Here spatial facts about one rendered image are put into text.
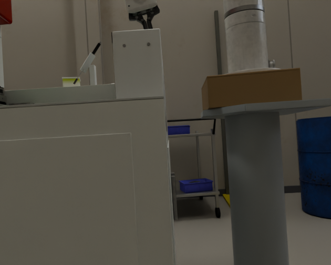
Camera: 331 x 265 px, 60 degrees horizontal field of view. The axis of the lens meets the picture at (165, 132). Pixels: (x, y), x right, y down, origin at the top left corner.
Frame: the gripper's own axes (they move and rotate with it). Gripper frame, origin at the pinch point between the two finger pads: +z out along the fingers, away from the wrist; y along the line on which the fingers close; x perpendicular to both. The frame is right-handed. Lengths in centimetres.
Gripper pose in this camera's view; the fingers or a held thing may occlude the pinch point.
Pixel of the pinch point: (147, 28)
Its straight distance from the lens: 101.8
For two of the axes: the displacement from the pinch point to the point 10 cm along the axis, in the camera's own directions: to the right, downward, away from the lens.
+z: 2.7, 9.6, -0.1
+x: 0.1, 0.1, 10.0
